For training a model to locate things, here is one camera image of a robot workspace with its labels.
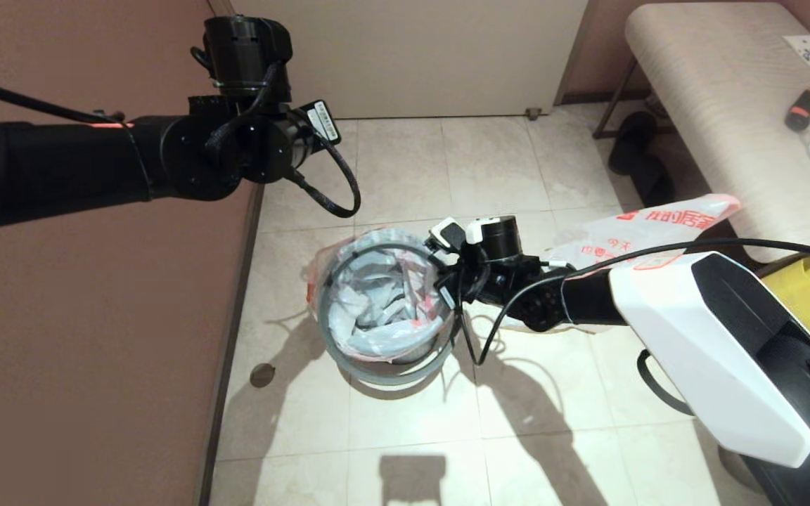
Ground pale door panel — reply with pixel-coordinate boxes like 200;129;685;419
233;0;589;119

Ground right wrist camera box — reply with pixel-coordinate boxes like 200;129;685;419
427;217;467;253

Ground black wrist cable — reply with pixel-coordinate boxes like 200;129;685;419
457;238;810;367
284;130;363;219

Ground yellow fabric bag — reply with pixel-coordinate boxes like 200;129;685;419
760;247;810;357

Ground black and red marker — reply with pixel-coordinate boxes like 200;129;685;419
785;86;810;132

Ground black slipper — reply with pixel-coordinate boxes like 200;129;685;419
607;111;657;176
631;156;677;206

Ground white and red plastic bag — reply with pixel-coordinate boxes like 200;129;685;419
304;224;459;365

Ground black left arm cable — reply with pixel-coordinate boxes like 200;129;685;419
0;72;126;124

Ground spare white red plastic bag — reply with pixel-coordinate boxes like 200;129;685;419
496;194;743;333

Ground black round trash bin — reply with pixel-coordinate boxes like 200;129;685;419
359;350;442;372

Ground black elbow cable loop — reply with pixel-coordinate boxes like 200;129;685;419
636;349;695;417

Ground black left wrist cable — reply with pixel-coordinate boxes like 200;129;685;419
284;130;363;219

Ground grey bin rim ring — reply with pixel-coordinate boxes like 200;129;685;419
316;241;463;388

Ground light wood bench metal legs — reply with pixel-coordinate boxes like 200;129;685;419
591;1;810;262

